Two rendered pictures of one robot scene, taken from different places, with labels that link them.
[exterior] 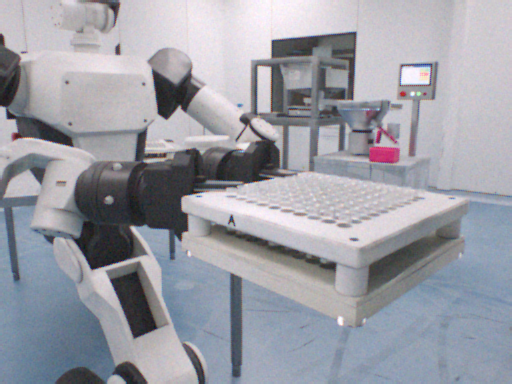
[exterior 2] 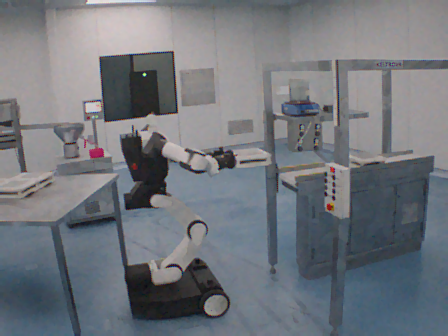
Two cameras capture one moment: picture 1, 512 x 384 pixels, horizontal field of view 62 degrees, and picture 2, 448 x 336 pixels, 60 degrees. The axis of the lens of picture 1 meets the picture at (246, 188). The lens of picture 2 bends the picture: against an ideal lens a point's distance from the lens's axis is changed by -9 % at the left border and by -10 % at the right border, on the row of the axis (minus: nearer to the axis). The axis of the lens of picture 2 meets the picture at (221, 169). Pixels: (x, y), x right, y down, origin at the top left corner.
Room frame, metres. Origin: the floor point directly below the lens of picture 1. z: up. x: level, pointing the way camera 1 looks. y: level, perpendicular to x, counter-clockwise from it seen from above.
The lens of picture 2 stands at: (-0.66, 2.49, 1.61)
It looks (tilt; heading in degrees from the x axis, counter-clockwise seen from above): 13 degrees down; 298
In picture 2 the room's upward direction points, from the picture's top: 4 degrees counter-clockwise
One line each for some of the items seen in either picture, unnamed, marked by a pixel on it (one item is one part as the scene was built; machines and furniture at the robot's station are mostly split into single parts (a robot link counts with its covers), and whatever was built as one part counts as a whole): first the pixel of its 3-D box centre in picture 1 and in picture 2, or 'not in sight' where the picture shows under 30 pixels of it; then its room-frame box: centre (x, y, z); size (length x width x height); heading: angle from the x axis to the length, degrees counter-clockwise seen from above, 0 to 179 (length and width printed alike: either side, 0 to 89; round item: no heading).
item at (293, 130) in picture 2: not in sight; (305, 135); (0.14, -0.27, 1.14); 0.22 x 0.11 x 0.20; 44
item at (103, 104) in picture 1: (79, 117); (145, 154); (0.99, 0.38, 1.11); 0.34 x 0.30 x 0.36; 134
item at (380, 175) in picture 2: not in sight; (362, 173); (-0.19, -0.76, 0.77); 1.30 x 0.29 x 0.10; 44
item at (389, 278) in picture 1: (322, 243); (247, 161); (0.49, -0.09, 0.98); 0.24 x 0.24 x 0.02; 44
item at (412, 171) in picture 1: (369, 209); (86, 187); (2.91, -0.87, 0.38); 0.63 x 0.57 x 0.76; 52
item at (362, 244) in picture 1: (324, 205); (247, 154); (0.49, -0.09, 1.03); 0.25 x 0.24 x 0.02; 134
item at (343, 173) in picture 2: not in sight; (337, 190); (-0.23, 0.39, 0.97); 0.17 x 0.06 x 0.26; 134
